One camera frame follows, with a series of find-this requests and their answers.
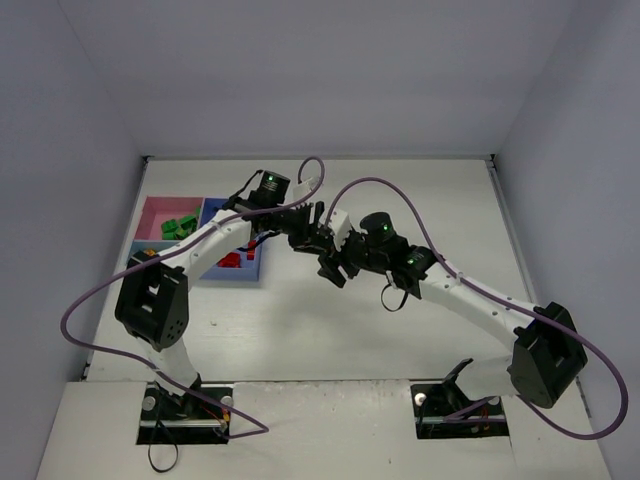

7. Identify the red half-round lego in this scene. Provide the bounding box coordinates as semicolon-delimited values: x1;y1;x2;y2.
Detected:
217;252;242;269

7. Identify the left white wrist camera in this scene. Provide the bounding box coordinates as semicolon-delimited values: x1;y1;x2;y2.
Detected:
291;177;321;202

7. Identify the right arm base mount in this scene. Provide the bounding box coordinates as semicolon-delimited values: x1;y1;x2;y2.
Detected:
410;359;509;440

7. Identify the purple-blue large container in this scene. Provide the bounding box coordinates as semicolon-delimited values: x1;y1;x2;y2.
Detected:
199;197;263;282

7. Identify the green half-round lego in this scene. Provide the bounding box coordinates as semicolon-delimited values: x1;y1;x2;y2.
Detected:
160;219;180;240

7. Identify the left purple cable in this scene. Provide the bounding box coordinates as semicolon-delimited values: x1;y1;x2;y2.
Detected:
59;156;329;441

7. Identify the small green lego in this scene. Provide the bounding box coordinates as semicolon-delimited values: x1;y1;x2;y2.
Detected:
179;215;198;237

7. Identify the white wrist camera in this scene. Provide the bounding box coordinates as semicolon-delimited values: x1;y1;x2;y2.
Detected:
291;177;321;202
321;209;353;251

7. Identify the pink container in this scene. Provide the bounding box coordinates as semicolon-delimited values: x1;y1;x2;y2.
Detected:
134;196;204;241

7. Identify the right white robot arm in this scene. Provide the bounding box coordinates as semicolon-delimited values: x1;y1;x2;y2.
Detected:
320;211;587;409

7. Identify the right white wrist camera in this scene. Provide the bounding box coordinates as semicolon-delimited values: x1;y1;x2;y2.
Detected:
321;209;353;251

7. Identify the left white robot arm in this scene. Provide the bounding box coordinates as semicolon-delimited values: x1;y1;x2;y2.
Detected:
114;171;324;398

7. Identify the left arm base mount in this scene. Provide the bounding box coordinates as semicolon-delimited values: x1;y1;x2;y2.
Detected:
136;383;231;446

